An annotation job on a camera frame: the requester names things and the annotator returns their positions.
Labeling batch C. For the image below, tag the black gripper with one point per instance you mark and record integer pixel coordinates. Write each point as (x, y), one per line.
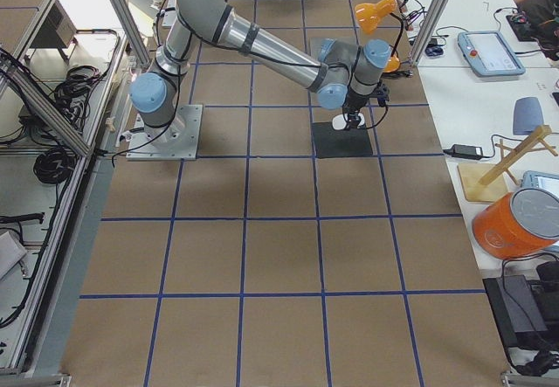
(355, 104)

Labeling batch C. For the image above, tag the white computer mouse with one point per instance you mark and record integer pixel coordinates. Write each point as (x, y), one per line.
(346, 122)

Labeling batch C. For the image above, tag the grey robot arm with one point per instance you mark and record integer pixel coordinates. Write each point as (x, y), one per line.
(343, 76)

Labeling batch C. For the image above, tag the black mousepad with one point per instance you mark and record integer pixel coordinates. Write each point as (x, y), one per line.
(330, 143)

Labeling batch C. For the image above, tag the grey closed laptop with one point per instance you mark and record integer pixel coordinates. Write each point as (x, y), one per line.
(328, 50)

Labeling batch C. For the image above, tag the orange desk lamp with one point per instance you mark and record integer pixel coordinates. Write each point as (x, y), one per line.
(370, 15)

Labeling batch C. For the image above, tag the black power adapter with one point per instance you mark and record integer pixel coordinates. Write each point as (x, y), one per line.
(466, 151)

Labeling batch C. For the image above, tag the wooden stand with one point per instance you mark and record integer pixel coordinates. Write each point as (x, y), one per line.
(485, 182)

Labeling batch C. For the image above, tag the blue teach pendant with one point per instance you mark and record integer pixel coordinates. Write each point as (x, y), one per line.
(489, 54)
(541, 180)

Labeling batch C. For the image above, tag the grey blue speaker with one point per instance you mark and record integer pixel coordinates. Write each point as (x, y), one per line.
(527, 115)

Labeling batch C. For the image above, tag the orange cylindrical container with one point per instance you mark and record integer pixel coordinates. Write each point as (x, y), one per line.
(518, 224)

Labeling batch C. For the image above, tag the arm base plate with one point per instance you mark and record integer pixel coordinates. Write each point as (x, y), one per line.
(179, 142)

